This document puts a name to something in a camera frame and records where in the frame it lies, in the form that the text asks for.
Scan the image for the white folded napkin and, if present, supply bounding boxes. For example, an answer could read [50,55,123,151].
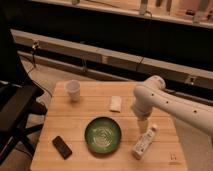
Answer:
[110,96,122,112]

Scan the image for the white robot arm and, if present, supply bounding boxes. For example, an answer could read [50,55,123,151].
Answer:
[132,75,213,137]

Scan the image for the white lotion bottle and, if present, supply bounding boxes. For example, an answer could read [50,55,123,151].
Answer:
[132,124,158,160]

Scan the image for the black phone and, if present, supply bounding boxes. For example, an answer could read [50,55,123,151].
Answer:
[52,136,72,160]

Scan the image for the white plastic cup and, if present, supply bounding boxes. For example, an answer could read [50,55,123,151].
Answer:
[65,80,80,102]

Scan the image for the black chair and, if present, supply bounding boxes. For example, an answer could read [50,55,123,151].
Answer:
[0,18,47,165]

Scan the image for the wooden table board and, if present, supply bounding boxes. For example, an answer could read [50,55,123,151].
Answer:
[31,82,187,171]

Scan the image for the green ceramic bowl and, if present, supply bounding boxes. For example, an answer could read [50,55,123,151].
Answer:
[84,117,122,154]

